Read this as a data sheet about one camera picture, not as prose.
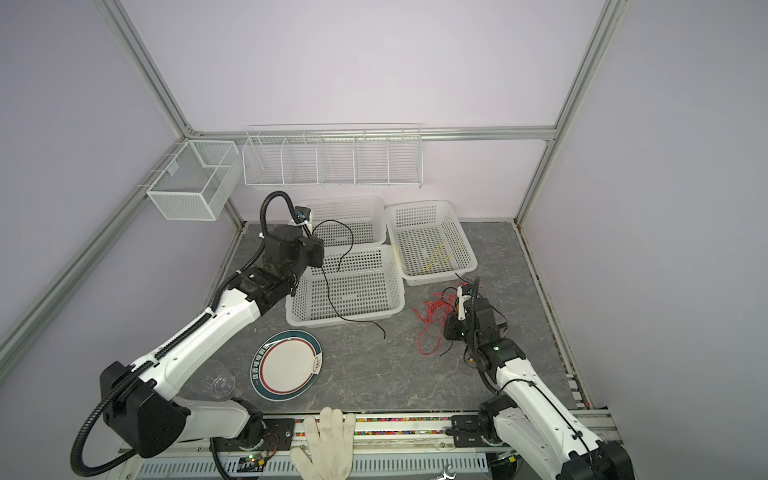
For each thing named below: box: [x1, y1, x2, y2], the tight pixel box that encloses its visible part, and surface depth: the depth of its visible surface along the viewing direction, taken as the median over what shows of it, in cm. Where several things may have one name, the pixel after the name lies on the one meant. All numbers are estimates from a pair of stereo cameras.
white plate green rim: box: [249, 330, 323, 402], surface depth 86 cm
